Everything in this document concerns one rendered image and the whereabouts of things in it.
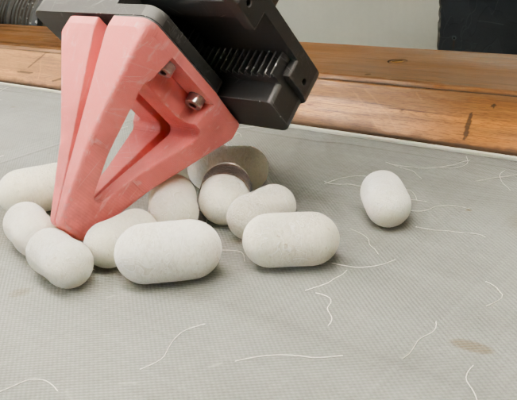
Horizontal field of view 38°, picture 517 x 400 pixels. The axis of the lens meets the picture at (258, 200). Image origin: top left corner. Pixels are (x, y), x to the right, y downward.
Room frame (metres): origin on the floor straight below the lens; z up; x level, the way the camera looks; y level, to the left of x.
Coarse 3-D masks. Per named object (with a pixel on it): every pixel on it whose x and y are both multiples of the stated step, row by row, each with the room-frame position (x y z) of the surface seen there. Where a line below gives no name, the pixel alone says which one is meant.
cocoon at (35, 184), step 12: (24, 168) 0.32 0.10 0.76; (36, 168) 0.31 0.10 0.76; (48, 168) 0.31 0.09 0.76; (0, 180) 0.31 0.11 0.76; (12, 180) 0.31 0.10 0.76; (24, 180) 0.31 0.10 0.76; (36, 180) 0.31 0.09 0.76; (48, 180) 0.31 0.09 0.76; (0, 192) 0.31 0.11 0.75; (12, 192) 0.30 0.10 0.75; (24, 192) 0.30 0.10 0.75; (36, 192) 0.31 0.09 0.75; (48, 192) 0.31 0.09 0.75; (0, 204) 0.31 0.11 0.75; (12, 204) 0.30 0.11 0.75; (48, 204) 0.31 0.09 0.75
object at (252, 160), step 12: (204, 156) 0.32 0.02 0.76; (216, 156) 0.32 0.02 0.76; (228, 156) 0.32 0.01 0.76; (240, 156) 0.31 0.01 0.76; (252, 156) 0.31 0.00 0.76; (264, 156) 0.32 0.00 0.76; (192, 168) 0.32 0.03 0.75; (204, 168) 0.31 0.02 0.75; (252, 168) 0.31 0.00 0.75; (264, 168) 0.31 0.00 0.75; (192, 180) 0.32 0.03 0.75; (252, 180) 0.31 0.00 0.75; (264, 180) 0.32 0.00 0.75
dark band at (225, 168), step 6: (210, 168) 0.30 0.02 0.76; (216, 168) 0.29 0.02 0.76; (222, 168) 0.29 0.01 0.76; (228, 168) 0.29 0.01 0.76; (234, 168) 0.29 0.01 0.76; (240, 168) 0.30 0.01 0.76; (210, 174) 0.29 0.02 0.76; (216, 174) 0.29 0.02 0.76; (234, 174) 0.29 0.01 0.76; (240, 174) 0.29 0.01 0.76; (246, 174) 0.30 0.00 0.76; (204, 180) 0.29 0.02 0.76; (246, 180) 0.29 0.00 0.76
